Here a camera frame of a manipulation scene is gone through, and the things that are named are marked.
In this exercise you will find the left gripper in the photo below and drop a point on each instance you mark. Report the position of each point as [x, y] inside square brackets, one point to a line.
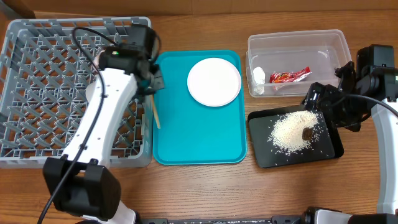
[159, 83]

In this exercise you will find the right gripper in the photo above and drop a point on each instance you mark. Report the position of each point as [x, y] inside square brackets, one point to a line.
[321, 101]

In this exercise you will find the wooden chopstick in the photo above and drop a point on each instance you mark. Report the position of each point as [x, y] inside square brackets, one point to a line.
[155, 113]

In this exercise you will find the brown food scrap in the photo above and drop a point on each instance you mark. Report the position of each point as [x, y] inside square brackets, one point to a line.
[307, 134]

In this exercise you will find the red snack wrapper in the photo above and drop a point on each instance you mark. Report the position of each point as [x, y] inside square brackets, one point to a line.
[289, 77]

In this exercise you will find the pile of white rice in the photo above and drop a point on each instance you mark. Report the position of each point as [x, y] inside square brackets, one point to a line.
[286, 134]

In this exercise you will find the large white plate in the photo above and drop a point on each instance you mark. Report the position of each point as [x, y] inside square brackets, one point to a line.
[214, 82]

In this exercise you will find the white tissue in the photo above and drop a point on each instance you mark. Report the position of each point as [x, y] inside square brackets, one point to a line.
[259, 77]

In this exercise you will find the small white dish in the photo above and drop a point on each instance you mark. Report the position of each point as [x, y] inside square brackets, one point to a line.
[97, 60]

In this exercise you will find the grey bowl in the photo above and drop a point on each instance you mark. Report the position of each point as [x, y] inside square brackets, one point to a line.
[90, 91]

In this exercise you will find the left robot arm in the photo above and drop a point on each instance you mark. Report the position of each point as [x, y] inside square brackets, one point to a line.
[79, 181]

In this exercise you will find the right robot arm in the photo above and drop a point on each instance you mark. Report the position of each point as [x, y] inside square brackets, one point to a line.
[367, 89]

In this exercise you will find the black tray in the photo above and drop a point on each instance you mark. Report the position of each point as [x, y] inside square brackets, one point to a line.
[325, 142]

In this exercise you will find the teal serving tray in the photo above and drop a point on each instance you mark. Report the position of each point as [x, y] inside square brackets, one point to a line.
[191, 133]

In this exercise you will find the clear plastic bin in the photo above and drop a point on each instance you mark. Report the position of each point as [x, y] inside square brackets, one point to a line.
[321, 50]

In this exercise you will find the grey plastic dish rack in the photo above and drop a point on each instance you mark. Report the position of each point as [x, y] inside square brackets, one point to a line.
[45, 71]

